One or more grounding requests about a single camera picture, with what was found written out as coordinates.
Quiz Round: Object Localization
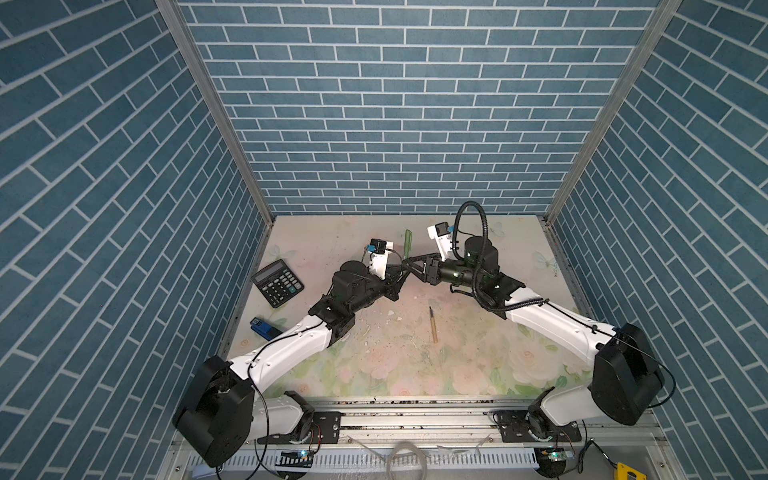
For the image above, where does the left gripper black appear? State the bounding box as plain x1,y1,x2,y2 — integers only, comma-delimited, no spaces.
346,263,411,317

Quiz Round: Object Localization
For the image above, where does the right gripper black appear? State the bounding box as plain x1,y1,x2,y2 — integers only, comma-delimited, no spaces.
404,252,484,292

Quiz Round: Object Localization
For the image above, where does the dark green capped pen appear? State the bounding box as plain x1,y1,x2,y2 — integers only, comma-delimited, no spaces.
403,229,413,259

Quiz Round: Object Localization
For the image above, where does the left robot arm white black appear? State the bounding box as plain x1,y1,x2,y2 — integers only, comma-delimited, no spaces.
172,260,408,467

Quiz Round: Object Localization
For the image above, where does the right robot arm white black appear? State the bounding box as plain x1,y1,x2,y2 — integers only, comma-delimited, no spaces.
404,236,664,441

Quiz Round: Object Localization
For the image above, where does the tan pen middle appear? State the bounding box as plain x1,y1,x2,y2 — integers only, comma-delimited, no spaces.
429,306,439,344

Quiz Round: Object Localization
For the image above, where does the black desk calculator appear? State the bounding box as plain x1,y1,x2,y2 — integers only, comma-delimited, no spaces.
251,259,304,309

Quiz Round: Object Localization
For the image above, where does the blue stapler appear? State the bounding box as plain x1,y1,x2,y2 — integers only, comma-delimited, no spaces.
250,318,283,341

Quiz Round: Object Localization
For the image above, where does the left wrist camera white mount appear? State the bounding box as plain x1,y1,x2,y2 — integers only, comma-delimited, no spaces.
366,238,394,280

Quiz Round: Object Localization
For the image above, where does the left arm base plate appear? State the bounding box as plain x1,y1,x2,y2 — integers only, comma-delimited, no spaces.
256,411,342,446

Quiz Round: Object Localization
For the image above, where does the clear looped cable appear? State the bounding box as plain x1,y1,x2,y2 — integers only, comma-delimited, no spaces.
383,440,428,480

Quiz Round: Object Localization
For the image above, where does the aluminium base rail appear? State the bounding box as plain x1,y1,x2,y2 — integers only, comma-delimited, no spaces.
160,397,682,479

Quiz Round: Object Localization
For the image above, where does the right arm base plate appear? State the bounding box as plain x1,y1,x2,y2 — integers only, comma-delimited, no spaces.
488,410,583,444

